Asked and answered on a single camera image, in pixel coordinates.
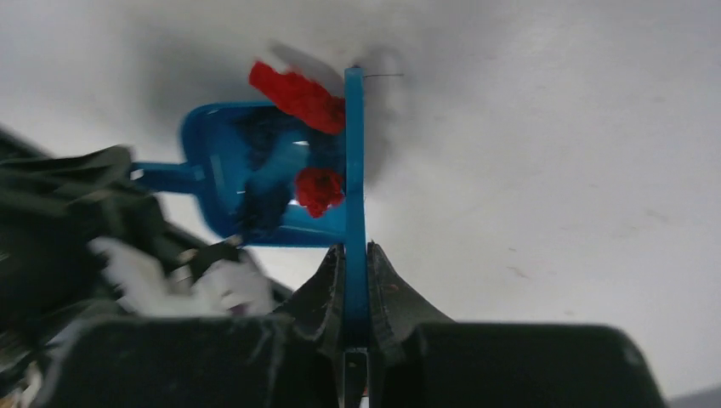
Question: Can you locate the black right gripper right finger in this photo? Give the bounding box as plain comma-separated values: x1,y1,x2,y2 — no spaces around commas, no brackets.
367,243,666,408

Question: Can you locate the blue dustpan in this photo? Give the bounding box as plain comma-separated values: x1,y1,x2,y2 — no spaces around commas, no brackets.
133,102,346,247

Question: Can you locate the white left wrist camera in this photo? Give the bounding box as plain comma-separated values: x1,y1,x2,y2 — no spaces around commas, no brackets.
90,238,274,317

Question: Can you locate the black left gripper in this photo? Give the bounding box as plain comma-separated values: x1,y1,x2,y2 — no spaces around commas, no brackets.
0,126,187,339

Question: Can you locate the small red paper scrap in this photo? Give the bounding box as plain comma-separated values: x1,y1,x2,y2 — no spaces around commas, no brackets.
295,167,345,218

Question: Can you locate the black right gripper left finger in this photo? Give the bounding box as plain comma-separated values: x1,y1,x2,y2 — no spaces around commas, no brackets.
33,245,345,407

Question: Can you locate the dark blue curved paper scrap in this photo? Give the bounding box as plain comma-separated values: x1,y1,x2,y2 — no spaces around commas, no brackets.
235,176,293,242

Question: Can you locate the large red paper scrap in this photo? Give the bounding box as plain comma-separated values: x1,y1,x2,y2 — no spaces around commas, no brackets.
248,60,346,135

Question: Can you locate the blue hand brush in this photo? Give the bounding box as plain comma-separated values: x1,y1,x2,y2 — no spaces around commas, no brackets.
343,66,370,349

